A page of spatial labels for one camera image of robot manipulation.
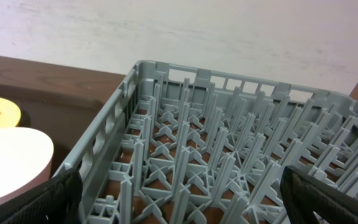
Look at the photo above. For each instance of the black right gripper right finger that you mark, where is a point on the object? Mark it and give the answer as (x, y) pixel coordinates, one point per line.
(304, 197)

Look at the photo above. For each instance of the pink plastic bowl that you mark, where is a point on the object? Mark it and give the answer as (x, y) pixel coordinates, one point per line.
(25, 160)

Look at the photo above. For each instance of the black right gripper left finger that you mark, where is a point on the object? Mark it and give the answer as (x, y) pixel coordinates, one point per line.
(54, 201)

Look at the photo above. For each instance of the yellow plastic plate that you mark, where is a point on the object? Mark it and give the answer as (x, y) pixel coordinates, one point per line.
(2, 113)

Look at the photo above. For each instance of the grey plastic dishwasher rack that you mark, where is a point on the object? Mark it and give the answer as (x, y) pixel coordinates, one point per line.
(177, 144)

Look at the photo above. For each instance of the dark brown serving tray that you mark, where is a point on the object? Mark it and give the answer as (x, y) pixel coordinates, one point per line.
(64, 118)

